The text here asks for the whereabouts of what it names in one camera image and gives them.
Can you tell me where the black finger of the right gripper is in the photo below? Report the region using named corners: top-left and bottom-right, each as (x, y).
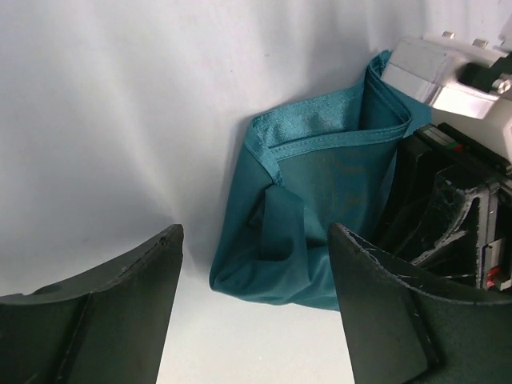
top-left (375, 167), bottom-right (480, 286)

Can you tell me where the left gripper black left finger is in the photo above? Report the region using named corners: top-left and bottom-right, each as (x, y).
top-left (1, 224), bottom-right (184, 383)

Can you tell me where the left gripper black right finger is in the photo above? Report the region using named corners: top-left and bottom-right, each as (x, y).
top-left (328, 224), bottom-right (511, 383)

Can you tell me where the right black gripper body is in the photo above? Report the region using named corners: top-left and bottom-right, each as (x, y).
top-left (394, 124), bottom-right (511, 290)

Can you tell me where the teal satin napkin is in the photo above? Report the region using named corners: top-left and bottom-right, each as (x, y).
top-left (209, 50), bottom-right (431, 311)

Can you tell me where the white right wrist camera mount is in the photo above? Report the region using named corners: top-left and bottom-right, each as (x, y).
top-left (382, 33), bottom-right (511, 160)

